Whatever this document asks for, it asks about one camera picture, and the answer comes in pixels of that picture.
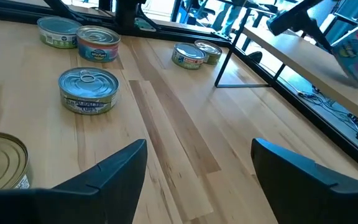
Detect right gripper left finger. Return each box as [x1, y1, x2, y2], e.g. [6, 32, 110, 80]
[0, 139, 148, 224]

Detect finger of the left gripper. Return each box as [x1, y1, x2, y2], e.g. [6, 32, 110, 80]
[300, 17, 335, 54]

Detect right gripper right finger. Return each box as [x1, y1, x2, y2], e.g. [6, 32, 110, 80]
[250, 138, 358, 224]

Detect Bumble Bee light tuna can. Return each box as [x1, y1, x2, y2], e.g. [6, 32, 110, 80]
[194, 39, 223, 65]
[172, 42, 207, 70]
[37, 16, 83, 49]

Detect gold-lid green albacore can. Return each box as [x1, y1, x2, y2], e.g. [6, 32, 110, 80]
[0, 131, 33, 190]

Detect silver-lid green albacore can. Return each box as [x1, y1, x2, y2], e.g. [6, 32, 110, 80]
[58, 67, 121, 116]

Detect person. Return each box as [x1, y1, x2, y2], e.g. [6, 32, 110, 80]
[219, 2, 245, 37]

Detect wooden shelf with black frame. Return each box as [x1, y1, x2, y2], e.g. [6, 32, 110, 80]
[214, 12, 358, 129]

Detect black floor cable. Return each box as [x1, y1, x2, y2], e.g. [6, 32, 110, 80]
[296, 85, 358, 125]

